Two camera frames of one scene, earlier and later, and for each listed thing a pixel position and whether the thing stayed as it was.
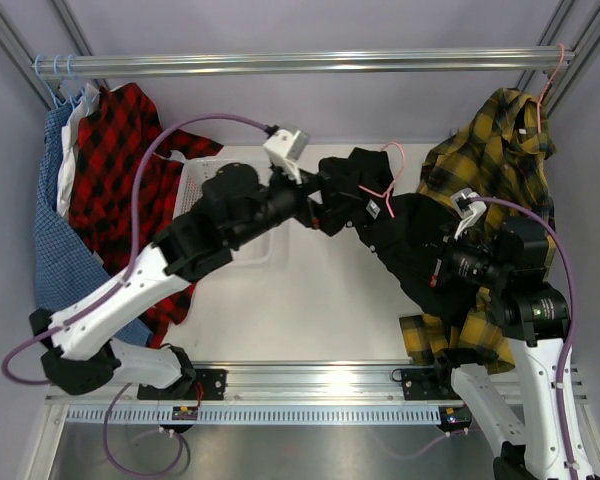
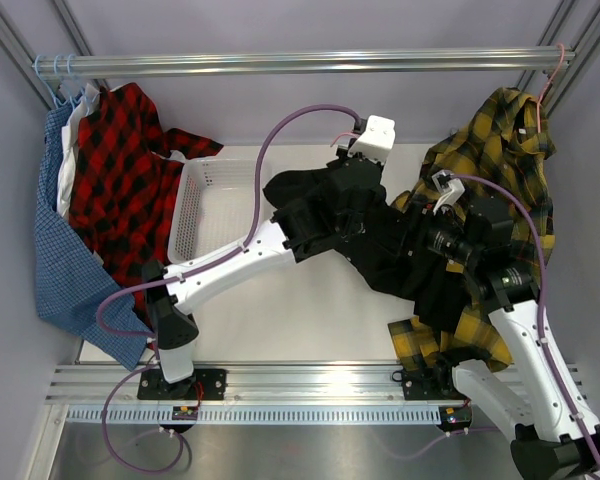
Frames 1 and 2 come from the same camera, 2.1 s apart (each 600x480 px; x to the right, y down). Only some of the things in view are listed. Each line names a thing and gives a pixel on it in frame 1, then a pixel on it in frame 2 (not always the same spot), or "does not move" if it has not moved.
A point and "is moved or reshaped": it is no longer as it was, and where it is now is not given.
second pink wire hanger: (547, 86) does not move
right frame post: (581, 25) does not move
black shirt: (356, 187) is moved or reshaped
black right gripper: (441, 268) → (420, 227)
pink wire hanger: (387, 195) → (346, 133)
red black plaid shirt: (124, 184) does not move
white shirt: (70, 147) does not move
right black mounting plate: (428, 383) does not move
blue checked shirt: (67, 268) does not move
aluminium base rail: (274, 384) does not move
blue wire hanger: (39, 75) does not move
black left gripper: (309, 211) → (341, 155)
